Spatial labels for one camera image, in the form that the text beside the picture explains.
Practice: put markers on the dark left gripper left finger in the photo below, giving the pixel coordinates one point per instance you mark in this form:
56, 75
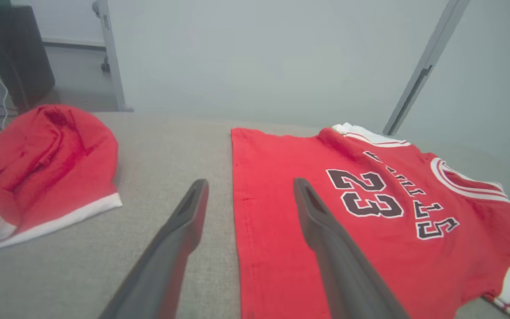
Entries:
166, 257

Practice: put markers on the black caster wheel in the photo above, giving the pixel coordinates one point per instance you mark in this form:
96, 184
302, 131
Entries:
105, 67

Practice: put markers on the grey partition post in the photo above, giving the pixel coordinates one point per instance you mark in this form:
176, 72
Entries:
427, 66
113, 66

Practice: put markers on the red basketball jersey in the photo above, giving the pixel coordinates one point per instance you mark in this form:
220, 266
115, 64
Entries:
326, 230

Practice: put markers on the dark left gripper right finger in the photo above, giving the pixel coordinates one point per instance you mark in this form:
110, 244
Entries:
339, 261

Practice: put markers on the wide white partition panel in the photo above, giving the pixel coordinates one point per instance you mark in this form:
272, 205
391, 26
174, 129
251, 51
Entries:
259, 57

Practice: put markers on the red shorts white hem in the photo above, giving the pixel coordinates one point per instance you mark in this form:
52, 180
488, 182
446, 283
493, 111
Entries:
47, 168

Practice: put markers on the narrow white partition panel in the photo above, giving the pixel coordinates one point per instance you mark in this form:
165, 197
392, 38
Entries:
494, 88

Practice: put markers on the dark cabinet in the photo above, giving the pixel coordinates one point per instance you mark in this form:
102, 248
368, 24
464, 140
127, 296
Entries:
20, 57

